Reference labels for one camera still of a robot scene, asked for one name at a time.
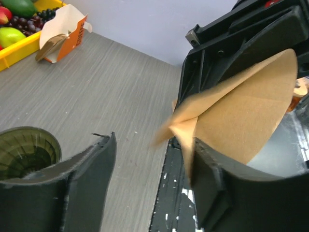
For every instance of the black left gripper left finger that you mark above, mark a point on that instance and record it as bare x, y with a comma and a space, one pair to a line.
66, 197

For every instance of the stack of brown filters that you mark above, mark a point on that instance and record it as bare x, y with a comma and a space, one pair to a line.
50, 46

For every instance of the yellow plastic fruit tray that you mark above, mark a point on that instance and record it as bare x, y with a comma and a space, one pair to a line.
20, 50

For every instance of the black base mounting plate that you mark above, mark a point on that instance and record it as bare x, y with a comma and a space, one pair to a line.
174, 209

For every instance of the dark purple grape bunch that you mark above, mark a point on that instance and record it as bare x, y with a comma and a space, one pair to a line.
29, 26

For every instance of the red pink peaches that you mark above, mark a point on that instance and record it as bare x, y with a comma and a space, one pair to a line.
5, 15

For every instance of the orange coffee filter box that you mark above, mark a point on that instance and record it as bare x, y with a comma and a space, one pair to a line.
70, 21

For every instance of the light green apple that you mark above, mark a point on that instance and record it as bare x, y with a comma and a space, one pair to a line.
10, 36

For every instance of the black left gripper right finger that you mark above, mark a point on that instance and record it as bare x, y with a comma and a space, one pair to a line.
233, 197

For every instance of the green glass coffee dripper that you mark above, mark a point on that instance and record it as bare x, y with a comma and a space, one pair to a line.
26, 149

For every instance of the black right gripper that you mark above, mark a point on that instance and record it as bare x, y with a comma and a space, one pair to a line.
253, 31

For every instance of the green avocado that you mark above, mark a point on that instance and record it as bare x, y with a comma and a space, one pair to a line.
20, 8

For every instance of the brown paper coffee filter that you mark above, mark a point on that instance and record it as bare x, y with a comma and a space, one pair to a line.
224, 127

